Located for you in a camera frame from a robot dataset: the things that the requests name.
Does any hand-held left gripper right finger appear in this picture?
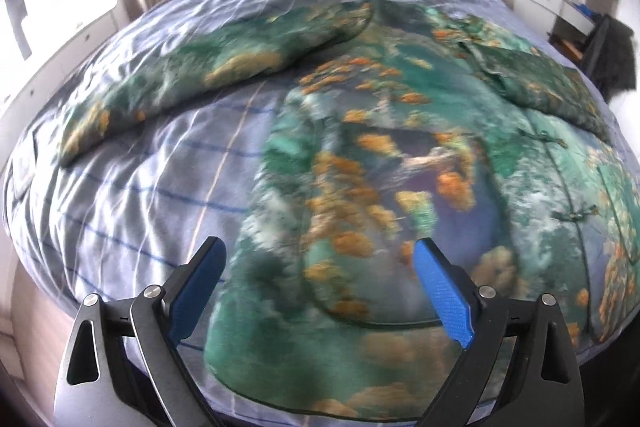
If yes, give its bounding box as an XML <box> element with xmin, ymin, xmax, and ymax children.
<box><xmin>414</xmin><ymin>238</ymin><xmax>586</xmax><ymax>427</ymax></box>

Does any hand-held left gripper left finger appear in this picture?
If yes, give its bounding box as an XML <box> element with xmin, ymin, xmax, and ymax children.
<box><xmin>54</xmin><ymin>236</ymin><xmax>227</xmax><ymax>427</ymax></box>

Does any green patterned padded jacket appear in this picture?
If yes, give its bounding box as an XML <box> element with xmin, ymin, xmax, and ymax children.
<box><xmin>57</xmin><ymin>0</ymin><xmax>640</xmax><ymax>419</ymax></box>

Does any bed with blue checked duvet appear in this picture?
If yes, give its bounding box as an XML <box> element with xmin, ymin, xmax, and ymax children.
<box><xmin>2</xmin><ymin>0</ymin><xmax>640</xmax><ymax>408</ymax></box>

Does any wooden chair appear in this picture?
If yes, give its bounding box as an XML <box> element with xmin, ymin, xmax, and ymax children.
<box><xmin>550</xmin><ymin>14</ymin><xmax>597</xmax><ymax>64</ymax></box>

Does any black jacket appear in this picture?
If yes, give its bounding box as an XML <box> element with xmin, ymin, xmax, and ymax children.
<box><xmin>582</xmin><ymin>14</ymin><xmax>640</xmax><ymax>102</ymax></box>

